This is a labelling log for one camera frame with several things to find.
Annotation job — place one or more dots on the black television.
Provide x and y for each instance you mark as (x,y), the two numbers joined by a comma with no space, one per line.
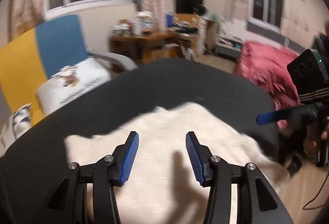
(189,4)

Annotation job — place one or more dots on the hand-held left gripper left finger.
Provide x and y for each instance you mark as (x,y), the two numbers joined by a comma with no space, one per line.
(131,157)

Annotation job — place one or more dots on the deer print white cushion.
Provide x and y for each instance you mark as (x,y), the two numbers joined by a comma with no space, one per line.
(74,85)

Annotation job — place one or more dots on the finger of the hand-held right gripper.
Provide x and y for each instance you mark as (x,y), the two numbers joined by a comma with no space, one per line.
(270,117)

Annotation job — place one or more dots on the wooden desk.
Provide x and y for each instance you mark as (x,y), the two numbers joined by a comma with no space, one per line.
(144,41)

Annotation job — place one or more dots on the low grey cabinet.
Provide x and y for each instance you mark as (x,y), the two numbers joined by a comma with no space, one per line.
(228,48)

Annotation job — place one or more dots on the red quilt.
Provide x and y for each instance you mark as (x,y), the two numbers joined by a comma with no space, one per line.
(267,69)

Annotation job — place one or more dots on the geometric print cushion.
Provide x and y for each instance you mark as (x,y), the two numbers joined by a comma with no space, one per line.
(15,126)

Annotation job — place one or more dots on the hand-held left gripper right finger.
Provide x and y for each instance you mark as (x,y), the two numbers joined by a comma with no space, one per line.
(194,157)

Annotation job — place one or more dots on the person's right hand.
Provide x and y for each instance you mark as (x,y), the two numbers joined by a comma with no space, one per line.
(312,145)

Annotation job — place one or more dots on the grey yellow blue sofa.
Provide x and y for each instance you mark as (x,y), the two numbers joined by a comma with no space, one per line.
(41,54)

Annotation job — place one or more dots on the blue handbag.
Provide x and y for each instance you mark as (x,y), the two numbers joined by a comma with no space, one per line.
(169,20)

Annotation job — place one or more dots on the cream knit sweater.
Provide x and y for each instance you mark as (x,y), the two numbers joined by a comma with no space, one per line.
(167,149)

